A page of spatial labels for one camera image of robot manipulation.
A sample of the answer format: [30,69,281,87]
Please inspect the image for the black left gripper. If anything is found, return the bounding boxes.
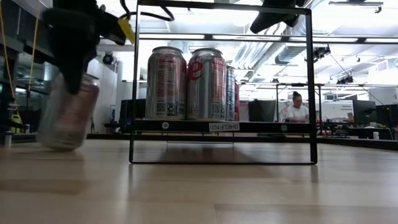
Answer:
[43,0,127,95]

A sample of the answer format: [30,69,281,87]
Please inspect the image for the silver diet cola can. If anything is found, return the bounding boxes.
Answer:
[186,47,228,121]
[145,46,188,121]
[36,73,101,152]

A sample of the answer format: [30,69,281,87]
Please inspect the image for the slim silver blue can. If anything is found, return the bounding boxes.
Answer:
[226,65,236,122]

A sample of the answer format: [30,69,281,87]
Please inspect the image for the red cola can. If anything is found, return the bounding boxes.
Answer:
[234,82,241,122]

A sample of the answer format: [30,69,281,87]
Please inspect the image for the long ceiling light strip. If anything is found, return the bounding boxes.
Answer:
[96,30,398,44]

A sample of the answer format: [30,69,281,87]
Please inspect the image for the thin black tripod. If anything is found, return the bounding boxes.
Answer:
[89,103,96,134]

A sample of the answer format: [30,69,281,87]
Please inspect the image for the black ceiling track light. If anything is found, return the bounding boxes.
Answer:
[312,44,332,65]
[336,75,354,85]

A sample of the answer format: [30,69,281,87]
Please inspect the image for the yellow tape tag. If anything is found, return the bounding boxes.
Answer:
[117,16,137,45]

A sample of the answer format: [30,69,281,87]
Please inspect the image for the yellow spray bottle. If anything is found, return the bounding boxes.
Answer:
[10,112,23,134]

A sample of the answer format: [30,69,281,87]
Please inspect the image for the person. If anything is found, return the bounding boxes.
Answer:
[281,91,310,124]

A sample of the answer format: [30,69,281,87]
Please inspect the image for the white printed box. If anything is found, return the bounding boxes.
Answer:
[322,101,355,123]

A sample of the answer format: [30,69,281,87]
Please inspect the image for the dark cluttered background desk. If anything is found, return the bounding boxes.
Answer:
[317,121,398,141]

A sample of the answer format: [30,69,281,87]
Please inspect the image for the silver ventilation duct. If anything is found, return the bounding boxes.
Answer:
[274,43,310,65]

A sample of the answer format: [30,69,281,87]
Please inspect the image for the orange yellow cable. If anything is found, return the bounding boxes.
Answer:
[27,0,40,91]
[0,0,16,100]

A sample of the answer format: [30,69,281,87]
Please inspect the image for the dark wall shelving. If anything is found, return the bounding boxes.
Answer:
[0,0,63,94]

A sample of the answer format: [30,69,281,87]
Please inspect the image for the black frame background table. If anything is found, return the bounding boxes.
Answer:
[275,82,335,135]

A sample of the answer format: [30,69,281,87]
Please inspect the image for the black aluminium table frame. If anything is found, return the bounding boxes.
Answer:
[9,132,398,152]

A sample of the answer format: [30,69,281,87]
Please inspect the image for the black ceiling rail fixture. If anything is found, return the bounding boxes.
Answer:
[328,1,384,14]

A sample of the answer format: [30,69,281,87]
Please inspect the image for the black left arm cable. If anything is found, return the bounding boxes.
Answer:
[119,0,175,22]

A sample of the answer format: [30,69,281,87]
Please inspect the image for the black wire shelf rack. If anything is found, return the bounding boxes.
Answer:
[129,0,318,166]

